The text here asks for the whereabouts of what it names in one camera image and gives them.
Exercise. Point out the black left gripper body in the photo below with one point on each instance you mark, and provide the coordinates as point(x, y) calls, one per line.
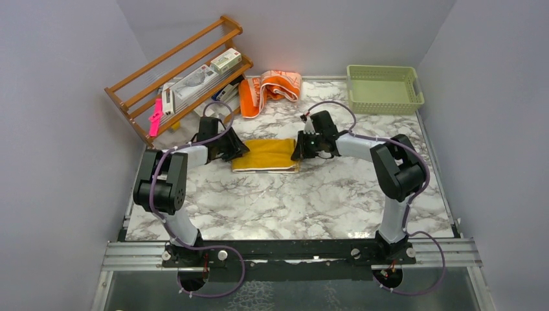
point(226, 145)

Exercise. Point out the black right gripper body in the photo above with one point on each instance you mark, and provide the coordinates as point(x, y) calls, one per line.
point(310, 145)

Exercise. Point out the brown yellow bear towel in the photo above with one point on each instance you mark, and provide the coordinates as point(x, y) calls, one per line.
point(267, 155)

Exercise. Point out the orange white towel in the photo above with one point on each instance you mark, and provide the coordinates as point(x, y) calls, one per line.
point(255, 92)

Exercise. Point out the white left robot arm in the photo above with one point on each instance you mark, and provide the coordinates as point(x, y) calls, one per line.
point(160, 186)

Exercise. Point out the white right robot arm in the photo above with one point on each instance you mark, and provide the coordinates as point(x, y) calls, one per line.
point(401, 172)

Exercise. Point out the blue white stapler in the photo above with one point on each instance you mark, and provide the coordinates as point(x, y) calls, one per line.
point(226, 94)

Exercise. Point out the large flat white box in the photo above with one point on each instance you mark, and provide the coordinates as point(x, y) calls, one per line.
point(194, 82)

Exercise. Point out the pink marker pen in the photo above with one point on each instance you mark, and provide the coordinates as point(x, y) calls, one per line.
point(155, 118)

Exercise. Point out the white upright box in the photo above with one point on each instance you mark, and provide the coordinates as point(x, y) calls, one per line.
point(167, 96)

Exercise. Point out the green plastic basket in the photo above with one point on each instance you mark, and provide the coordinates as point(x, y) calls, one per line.
point(383, 90)

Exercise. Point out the wooden shelf rack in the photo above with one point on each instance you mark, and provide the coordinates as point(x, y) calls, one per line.
point(154, 105)

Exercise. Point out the small white box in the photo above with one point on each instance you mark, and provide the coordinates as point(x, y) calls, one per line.
point(225, 61)

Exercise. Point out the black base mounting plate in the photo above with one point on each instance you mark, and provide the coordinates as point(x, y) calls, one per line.
point(287, 260)

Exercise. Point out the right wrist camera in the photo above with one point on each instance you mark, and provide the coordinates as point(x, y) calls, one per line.
point(309, 127)

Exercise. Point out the aluminium rail frame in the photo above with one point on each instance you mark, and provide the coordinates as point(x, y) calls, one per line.
point(447, 275)

